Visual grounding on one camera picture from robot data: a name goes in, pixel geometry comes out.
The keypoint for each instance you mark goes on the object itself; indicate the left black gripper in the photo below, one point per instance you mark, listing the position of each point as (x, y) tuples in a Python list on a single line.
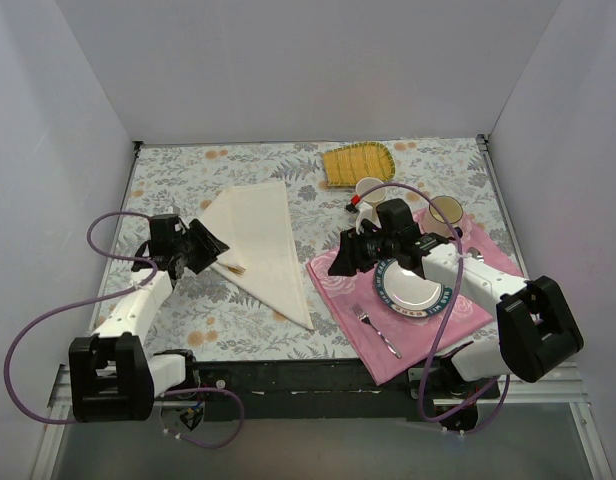
[(196, 247)]

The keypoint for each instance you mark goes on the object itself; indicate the yellow-green mug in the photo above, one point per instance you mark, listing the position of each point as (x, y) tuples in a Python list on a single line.
[(371, 193)]

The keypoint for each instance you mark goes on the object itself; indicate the silver spoon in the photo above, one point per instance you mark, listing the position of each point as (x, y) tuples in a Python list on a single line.
[(476, 254)]

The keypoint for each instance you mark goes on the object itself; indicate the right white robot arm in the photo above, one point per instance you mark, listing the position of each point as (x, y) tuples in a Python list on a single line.
[(536, 328)]

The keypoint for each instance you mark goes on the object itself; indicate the floral tablecloth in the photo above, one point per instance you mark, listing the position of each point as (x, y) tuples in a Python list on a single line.
[(207, 313)]

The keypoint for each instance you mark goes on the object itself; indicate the yellow woven bamboo tray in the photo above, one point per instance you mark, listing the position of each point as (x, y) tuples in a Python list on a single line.
[(346, 165)]

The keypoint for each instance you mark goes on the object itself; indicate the white cloth napkin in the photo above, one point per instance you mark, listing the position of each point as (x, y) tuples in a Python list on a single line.
[(254, 221)]

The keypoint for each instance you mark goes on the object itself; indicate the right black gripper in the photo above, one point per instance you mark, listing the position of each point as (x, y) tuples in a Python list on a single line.
[(354, 252)]

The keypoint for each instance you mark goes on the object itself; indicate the cream enamel mug dark rim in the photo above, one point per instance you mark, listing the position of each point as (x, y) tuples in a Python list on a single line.
[(442, 216)]

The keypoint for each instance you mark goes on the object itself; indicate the silver fork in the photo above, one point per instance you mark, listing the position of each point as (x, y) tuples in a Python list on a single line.
[(363, 317)]

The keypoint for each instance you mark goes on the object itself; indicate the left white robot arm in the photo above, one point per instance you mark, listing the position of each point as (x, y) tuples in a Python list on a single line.
[(112, 378)]

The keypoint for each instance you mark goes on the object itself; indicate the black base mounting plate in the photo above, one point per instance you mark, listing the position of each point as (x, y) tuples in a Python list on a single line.
[(310, 389)]

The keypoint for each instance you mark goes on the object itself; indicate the pink rose placemat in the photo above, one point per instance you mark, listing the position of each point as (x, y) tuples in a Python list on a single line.
[(412, 337)]

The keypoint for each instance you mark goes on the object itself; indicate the white plate blue rim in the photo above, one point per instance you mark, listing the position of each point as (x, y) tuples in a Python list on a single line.
[(407, 294)]

